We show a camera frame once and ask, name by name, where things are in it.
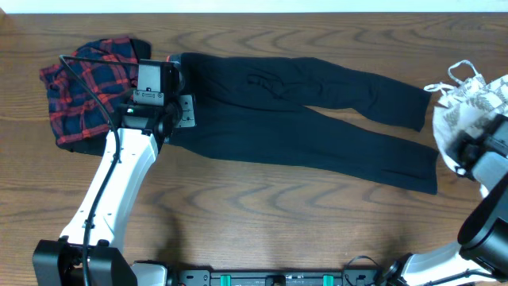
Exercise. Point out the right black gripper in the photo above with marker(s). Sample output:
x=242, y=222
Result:
x=455, y=151

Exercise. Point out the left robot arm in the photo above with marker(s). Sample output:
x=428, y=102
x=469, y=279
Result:
x=89, y=249

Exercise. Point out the white fern print garment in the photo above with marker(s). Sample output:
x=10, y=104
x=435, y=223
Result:
x=471, y=106

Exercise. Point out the red navy plaid garment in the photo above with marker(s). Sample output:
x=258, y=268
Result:
x=85, y=91

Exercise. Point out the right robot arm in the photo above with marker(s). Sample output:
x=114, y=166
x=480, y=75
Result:
x=480, y=252

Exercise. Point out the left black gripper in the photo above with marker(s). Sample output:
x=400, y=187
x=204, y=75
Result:
x=188, y=106

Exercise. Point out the black leggings with red waistband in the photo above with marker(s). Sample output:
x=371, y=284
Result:
x=269, y=110

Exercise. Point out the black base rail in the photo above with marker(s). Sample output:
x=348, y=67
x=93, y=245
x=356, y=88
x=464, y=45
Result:
x=278, y=279

